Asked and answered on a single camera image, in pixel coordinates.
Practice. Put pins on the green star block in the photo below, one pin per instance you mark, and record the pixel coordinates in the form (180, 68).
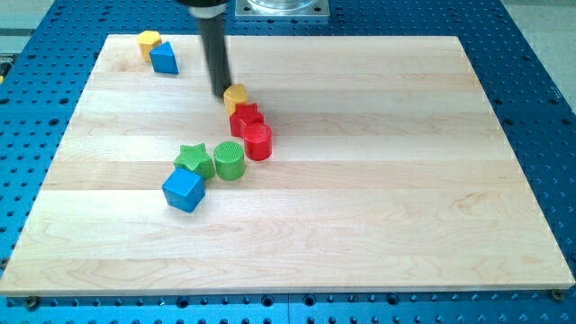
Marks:
(195, 159)

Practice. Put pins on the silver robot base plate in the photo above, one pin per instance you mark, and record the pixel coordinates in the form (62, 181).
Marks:
(282, 8)

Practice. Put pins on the blue perforated metal table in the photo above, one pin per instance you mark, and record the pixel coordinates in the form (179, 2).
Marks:
(47, 79)

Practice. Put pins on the red star block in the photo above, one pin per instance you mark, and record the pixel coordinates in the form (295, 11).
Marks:
(244, 115)

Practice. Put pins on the yellow heart block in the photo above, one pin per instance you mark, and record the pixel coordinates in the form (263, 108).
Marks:
(233, 95)

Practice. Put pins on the yellow hexagon block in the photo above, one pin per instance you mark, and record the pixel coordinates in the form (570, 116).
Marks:
(148, 40)

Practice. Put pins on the light wooden board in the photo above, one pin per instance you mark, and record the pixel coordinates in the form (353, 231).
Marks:
(390, 172)

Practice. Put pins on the red cylinder block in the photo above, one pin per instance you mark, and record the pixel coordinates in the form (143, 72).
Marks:
(258, 141)

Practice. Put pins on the green cylinder block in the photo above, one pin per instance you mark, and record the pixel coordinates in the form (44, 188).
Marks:
(229, 160)

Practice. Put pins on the blue triangle block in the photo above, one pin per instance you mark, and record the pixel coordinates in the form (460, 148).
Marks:
(163, 59)

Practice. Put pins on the blue cube block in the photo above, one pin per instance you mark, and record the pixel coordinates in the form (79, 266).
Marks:
(184, 189)

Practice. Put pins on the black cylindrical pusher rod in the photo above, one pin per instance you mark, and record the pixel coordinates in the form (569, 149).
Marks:
(209, 18)

